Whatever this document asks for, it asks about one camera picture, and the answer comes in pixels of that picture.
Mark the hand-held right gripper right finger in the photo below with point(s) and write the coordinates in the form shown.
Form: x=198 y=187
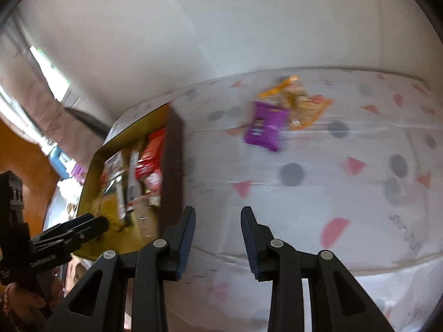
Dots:
x=247 y=243

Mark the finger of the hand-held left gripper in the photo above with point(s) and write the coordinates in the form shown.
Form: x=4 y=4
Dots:
x=65 y=226
x=90 y=230

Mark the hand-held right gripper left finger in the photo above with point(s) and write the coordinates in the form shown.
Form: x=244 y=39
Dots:
x=185 y=243

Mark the red white ornate packet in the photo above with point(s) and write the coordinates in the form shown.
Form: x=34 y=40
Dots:
x=155 y=184

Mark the gold cardboard box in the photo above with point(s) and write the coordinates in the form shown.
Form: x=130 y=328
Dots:
x=173 y=166

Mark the red square snack packet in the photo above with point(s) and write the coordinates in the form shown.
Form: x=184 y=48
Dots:
x=150 y=148

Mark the person's left hand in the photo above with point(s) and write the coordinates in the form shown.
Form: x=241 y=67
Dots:
x=22 y=301

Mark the orange wooden furniture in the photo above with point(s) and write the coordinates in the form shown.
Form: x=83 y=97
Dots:
x=20 y=166

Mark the blue plastic object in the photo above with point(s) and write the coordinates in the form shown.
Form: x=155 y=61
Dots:
x=57 y=160

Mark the printed bedsheet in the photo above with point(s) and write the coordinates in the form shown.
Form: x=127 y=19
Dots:
x=311 y=197

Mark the pale pink curtain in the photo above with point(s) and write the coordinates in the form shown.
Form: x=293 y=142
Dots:
x=24 y=100

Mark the purple snack packet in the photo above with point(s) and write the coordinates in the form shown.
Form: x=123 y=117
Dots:
x=264 y=126

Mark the bright window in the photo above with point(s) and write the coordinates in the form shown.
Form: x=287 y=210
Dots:
x=48 y=72

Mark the orange clear snack packet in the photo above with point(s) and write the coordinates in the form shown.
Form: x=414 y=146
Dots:
x=304 y=105

